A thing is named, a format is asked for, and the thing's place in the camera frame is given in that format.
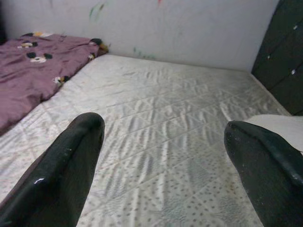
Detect white quilted mattress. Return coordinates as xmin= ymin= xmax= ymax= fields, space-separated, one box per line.
xmin=0 ymin=53 xmax=293 ymax=227

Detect purple cartoon print blanket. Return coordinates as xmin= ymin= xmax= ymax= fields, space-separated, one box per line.
xmin=0 ymin=32 xmax=109 ymax=137

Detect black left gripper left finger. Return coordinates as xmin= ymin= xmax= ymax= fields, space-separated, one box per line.
xmin=0 ymin=112 xmax=106 ymax=227

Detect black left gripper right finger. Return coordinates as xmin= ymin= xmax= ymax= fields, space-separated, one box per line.
xmin=223 ymin=120 xmax=303 ymax=227

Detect white pillow with tree print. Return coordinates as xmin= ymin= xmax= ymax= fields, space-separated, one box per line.
xmin=242 ymin=114 xmax=303 ymax=153

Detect dark tufted bed headboard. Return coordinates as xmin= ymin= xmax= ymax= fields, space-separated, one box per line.
xmin=250 ymin=0 xmax=303 ymax=116

